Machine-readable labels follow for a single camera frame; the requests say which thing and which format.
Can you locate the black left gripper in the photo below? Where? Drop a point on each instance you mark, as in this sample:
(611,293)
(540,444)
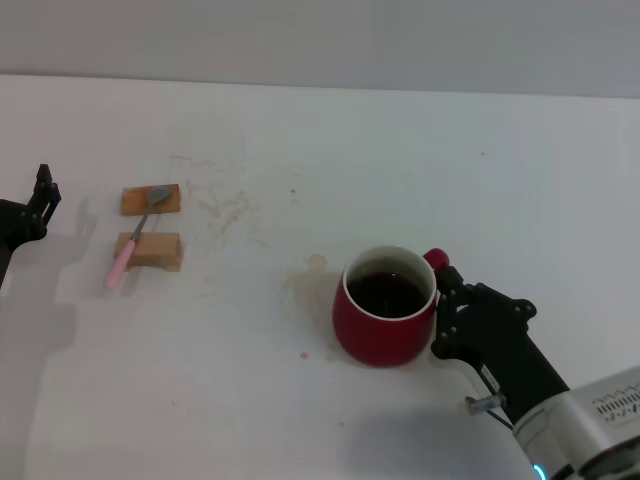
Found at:
(17,222)

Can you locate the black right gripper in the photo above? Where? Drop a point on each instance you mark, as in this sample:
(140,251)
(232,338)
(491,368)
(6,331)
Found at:
(505,340)

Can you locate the red ceramic cup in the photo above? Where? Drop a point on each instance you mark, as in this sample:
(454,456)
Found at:
(370,335)

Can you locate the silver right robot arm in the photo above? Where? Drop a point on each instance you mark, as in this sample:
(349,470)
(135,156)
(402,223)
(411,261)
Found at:
(575,440)

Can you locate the dark coffee liquid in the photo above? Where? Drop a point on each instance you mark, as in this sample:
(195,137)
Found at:
(385,295)

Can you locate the reddish wooden block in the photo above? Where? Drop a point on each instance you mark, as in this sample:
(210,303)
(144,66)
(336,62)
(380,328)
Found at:
(132,204)

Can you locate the right gripper metal connector plug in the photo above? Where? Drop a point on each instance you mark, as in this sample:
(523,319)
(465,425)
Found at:
(485,404)

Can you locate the pale notched wooden block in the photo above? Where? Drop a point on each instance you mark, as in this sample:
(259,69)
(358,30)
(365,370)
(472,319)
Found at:
(155,250)

